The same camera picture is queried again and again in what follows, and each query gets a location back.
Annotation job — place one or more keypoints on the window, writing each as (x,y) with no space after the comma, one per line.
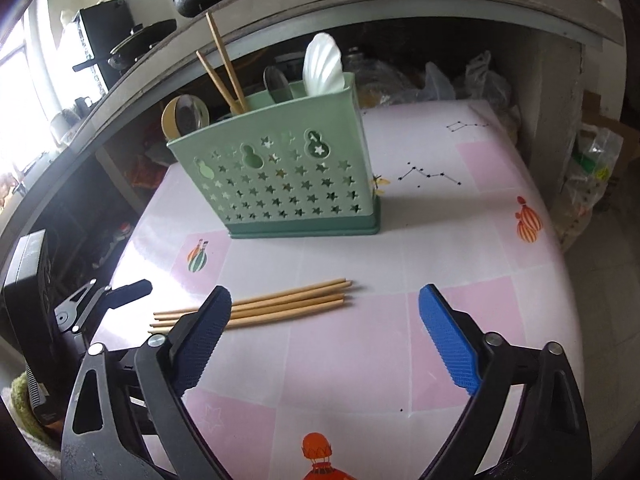
(15,125)

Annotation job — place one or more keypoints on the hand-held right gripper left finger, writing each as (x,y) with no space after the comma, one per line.
(200,340)

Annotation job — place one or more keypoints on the wooden chopstick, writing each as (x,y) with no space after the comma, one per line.
(290,315)
(215,82)
(225,60)
(290,292)
(295,307)
(295,298)

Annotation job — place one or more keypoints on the large cooking oil bottle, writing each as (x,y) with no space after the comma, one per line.
(122,232)

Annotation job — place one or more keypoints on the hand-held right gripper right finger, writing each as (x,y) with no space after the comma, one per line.
(450,340)

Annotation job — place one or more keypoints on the clear bag with yellow contents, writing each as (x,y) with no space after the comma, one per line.
(385,80)

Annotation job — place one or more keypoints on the orange plastic bag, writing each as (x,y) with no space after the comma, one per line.
(145,170)

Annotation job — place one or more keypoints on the plastic bag with green items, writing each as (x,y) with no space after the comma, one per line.
(590,185)

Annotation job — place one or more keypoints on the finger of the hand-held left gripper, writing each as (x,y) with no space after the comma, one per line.
(132,292)

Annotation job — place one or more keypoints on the green star-cutout utensil holder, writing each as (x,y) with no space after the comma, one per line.
(280,195)

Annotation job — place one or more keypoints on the black mug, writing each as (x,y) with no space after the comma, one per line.
(83,107)

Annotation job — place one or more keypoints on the pink patterned tablecloth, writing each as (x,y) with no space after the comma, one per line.
(350,360)

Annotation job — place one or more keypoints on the white plastic bag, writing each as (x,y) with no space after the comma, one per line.
(487,85)

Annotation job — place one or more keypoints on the white shell-shaped scoop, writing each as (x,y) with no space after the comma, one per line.
(322,65)

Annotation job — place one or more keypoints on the cardboard box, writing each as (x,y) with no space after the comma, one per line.
(615,120)

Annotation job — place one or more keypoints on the green fuzzy cloth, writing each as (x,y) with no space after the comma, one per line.
(22,395)

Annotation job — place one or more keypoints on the black frying pan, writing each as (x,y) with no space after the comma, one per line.
(135,42)

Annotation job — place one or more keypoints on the grey plastic bag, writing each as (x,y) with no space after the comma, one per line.
(440,85)

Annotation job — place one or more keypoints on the black countertop appliance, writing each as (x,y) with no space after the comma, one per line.
(107,15)

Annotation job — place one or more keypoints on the beige plastic spoon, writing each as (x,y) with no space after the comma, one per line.
(170,120)

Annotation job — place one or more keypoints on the steel mug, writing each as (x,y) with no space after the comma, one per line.
(61,127)

